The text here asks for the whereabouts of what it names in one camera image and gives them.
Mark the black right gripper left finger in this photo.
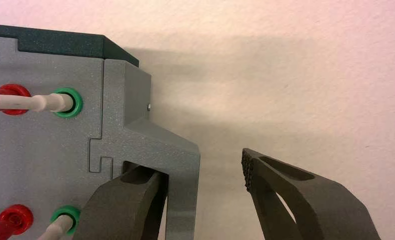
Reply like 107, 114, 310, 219
73, 165, 169, 240

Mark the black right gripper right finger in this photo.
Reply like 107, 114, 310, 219
241, 148, 382, 240

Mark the grey and teal control box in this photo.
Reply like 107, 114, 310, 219
0, 23, 201, 240

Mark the green banana socket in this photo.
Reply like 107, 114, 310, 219
50, 204, 82, 237
52, 86, 84, 119

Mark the white jumper cable with plugs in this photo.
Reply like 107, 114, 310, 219
0, 93, 75, 240

